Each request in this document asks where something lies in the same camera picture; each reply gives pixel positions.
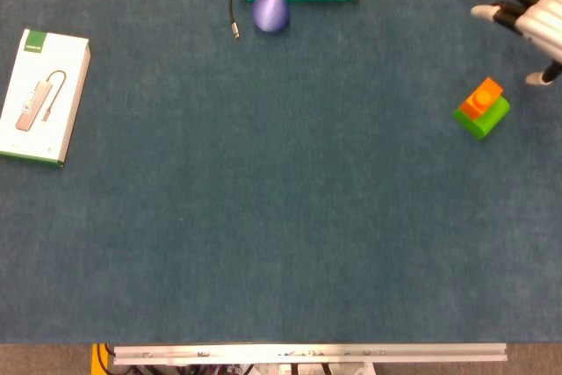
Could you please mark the green toy brick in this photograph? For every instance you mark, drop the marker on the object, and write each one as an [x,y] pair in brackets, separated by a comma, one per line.
[487,119]

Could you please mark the orange toy brick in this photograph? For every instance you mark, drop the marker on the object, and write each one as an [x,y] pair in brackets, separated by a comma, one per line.
[481,98]

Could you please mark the white green usb hub box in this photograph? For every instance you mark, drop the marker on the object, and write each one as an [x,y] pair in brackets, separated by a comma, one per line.
[44,94]

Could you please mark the yellow frame part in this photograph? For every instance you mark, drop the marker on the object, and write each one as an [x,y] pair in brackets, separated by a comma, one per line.
[97,359]

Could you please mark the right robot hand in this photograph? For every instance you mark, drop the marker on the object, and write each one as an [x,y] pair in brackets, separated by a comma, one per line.
[538,19]

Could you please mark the purple ball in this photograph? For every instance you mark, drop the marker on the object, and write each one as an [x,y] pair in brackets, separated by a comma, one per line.
[270,12]

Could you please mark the aluminium profile rail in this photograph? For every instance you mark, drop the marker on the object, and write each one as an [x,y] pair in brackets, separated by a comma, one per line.
[307,354]

